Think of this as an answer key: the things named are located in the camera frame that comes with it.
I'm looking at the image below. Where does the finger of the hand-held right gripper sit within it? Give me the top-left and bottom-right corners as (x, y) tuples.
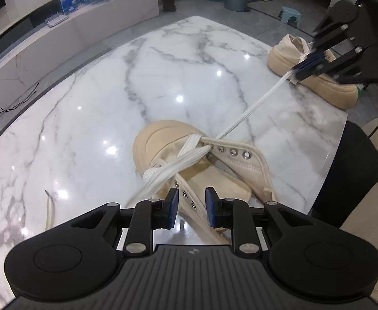
(294, 47), (364, 81)
(292, 16), (359, 71)

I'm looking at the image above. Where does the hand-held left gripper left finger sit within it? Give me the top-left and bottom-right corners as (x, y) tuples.
(69, 187), (179, 254)

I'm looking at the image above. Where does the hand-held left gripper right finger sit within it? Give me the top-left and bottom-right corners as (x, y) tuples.
(205, 186), (315, 254)

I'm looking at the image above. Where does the white shoelace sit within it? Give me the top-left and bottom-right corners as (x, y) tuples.
(292, 36), (310, 56)
(45, 68), (301, 233)

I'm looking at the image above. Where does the beige canvas shoe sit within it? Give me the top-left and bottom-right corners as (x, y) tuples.
(132, 120), (285, 245)
(267, 34), (363, 110)

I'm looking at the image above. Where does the blue plastic stool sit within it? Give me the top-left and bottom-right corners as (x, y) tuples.
(278, 6), (301, 27)

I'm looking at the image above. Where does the black chair backrest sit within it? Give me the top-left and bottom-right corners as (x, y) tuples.
(312, 120), (378, 228)

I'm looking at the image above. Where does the white marble tv cabinet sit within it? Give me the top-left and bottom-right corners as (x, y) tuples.
(0, 0), (160, 111)

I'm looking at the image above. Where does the white flat box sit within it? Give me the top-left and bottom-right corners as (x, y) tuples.
(45, 14), (69, 28)

